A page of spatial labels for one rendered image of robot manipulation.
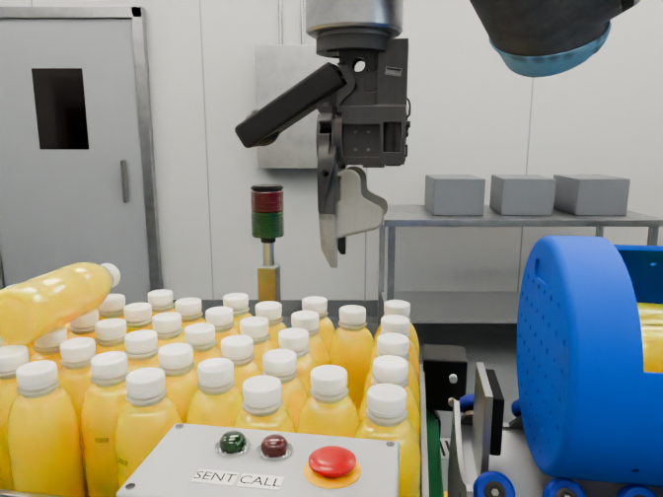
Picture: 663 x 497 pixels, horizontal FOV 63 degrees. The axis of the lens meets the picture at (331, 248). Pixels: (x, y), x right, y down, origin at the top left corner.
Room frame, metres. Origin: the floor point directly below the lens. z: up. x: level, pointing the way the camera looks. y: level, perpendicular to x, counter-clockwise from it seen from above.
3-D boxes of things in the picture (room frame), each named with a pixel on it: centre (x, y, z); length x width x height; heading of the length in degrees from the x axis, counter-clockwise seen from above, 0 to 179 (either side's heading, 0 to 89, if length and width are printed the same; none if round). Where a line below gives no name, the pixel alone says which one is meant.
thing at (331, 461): (0.37, 0.00, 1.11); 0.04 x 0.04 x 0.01
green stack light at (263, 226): (1.04, 0.12, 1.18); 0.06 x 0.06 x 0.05
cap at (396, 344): (0.63, -0.08, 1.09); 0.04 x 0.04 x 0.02
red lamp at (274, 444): (0.39, 0.05, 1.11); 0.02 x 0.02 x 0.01
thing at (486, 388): (0.63, -0.20, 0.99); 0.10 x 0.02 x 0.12; 171
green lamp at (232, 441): (0.40, 0.08, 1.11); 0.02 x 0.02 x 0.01
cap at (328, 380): (0.53, 0.00, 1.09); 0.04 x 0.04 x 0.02
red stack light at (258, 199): (1.04, 0.12, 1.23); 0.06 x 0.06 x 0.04
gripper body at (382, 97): (0.53, -0.03, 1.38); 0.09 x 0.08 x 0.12; 81
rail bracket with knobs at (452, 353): (0.84, -0.19, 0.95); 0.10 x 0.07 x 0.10; 171
